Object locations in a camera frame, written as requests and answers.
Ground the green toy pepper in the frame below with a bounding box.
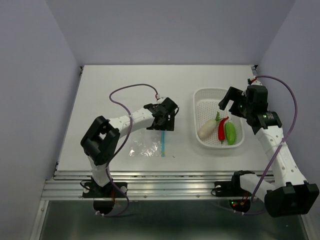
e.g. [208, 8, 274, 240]
[224, 122, 237, 146]

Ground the clear zip top bag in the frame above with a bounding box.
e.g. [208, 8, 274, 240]
[128, 129, 166, 158]

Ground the white toy radish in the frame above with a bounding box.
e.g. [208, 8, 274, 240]
[197, 112, 221, 140]

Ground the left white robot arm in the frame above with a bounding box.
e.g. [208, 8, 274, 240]
[80, 97, 179, 197]

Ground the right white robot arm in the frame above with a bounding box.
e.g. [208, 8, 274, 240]
[215, 85, 320, 218]

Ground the white perforated plastic basket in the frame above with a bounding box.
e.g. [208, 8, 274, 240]
[193, 87, 245, 149]

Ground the red toy chili pepper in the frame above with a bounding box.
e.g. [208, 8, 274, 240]
[218, 117, 229, 144]

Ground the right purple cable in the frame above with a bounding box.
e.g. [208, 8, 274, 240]
[232, 75, 298, 216]

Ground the purple cable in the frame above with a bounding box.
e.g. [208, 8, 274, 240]
[232, 75, 298, 216]
[95, 83, 161, 218]

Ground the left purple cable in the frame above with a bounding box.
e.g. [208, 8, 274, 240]
[95, 83, 161, 218]

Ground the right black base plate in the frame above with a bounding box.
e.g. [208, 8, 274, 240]
[211, 180, 236, 197]

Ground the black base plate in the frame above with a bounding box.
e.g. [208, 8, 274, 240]
[80, 180, 125, 199]
[211, 180, 236, 197]

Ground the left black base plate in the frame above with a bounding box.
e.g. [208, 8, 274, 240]
[80, 180, 125, 199]

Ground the aluminium frame rail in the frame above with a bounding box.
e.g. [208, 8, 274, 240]
[41, 171, 233, 201]

